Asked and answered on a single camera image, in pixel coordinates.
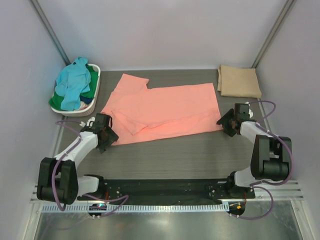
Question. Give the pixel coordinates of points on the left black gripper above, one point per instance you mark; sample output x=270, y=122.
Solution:
x=112, y=137

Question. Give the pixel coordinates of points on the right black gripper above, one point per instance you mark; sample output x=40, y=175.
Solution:
x=224, y=120

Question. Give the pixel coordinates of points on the white plastic laundry basket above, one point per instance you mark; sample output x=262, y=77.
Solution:
x=86, y=111

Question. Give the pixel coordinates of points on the salmon pink t shirt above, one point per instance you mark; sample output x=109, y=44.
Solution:
x=142, y=114

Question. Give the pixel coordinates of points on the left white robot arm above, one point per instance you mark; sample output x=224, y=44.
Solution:
x=58, y=180

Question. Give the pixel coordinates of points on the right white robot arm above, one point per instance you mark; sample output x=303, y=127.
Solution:
x=271, y=161

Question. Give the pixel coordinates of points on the folded beige t shirt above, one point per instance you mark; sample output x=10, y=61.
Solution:
x=238, y=82

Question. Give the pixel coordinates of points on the green t shirt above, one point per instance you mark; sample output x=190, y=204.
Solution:
x=85, y=97

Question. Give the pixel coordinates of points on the light blue t shirt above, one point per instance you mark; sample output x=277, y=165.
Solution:
x=73, y=80

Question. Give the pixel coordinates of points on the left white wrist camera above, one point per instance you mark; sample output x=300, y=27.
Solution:
x=87, y=123

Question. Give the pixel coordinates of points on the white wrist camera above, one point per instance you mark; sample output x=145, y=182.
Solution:
x=250, y=112
x=87, y=123

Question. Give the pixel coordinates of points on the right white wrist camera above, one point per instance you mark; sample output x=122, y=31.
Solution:
x=250, y=112

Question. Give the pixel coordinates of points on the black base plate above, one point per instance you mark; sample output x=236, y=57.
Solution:
x=174, y=192

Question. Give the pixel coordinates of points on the white slotted cable duct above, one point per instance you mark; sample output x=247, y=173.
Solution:
x=89, y=208

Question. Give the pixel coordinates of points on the right aluminium frame post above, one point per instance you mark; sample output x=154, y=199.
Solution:
x=280, y=20

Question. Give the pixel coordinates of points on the aluminium frame post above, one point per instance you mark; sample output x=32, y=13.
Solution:
x=280, y=20
x=50, y=31

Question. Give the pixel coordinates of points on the left aluminium frame post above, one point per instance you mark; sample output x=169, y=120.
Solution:
x=50, y=31

